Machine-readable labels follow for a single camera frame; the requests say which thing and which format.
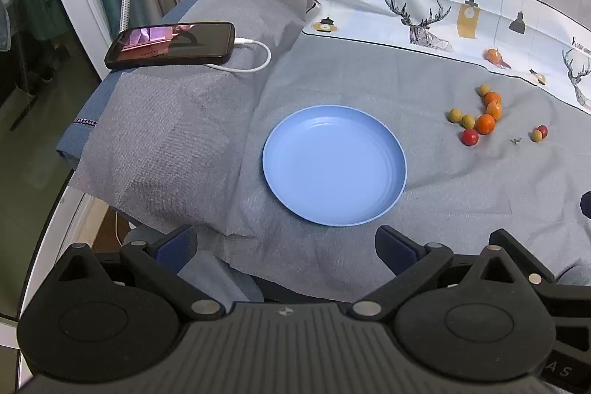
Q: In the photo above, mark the yellow-green cherry tomato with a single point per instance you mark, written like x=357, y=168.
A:
x=455, y=115
x=467, y=120
x=535, y=136
x=484, y=89

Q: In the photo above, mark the red cherry tomato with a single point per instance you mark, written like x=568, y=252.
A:
x=470, y=137
x=542, y=129

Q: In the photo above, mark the blue mattress sheet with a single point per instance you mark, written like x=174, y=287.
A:
x=78, y=135

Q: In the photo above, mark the white deer-print bedsheet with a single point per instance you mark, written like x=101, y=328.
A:
x=369, y=6

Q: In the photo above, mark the glass sliding door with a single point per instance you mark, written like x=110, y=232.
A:
x=27, y=6

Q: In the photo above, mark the black smartphone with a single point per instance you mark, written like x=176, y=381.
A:
x=171, y=45

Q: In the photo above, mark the small orange kumquat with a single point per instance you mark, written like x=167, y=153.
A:
x=485, y=124
x=493, y=97
x=495, y=110

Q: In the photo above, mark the blue grey cloth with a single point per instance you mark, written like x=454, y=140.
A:
x=207, y=278

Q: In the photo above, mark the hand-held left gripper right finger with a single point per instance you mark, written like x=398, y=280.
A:
x=397, y=249

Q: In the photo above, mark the blue plastic plate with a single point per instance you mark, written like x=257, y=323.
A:
x=332, y=163

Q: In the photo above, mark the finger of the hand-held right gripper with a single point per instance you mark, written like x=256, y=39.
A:
x=586, y=204

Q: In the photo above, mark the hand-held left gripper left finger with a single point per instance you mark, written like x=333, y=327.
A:
x=178, y=247

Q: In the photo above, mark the white bed frame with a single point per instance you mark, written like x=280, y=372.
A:
x=60, y=228

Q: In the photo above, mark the grey blanket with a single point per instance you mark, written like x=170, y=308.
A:
x=184, y=135

